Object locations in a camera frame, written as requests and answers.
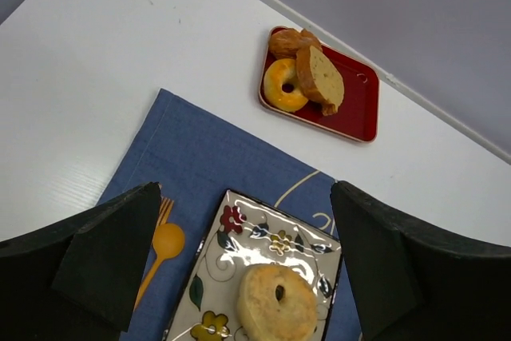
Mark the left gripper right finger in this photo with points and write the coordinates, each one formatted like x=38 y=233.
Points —
x=412 y=280

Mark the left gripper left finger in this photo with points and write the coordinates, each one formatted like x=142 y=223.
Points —
x=78 y=279

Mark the pale speckled bagel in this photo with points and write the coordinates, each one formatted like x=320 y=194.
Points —
x=276 y=303

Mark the sliced bread loaf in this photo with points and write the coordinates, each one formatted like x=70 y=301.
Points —
x=319 y=79

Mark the orange plastic spoon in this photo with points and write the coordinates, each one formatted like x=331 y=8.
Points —
x=168 y=243

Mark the orange plastic fork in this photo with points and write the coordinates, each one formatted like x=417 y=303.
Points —
x=165 y=209

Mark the blue cloth placemat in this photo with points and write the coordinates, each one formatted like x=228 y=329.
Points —
x=197 y=157

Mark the square floral ceramic plate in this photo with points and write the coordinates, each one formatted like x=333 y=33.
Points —
x=245 y=232

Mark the red rectangular tray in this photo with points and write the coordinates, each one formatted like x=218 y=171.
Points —
x=357 y=117

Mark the yellow glazed donut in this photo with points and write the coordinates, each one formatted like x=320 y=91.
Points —
x=281 y=86

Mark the brown croissant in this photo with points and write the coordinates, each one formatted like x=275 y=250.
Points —
x=287 y=42

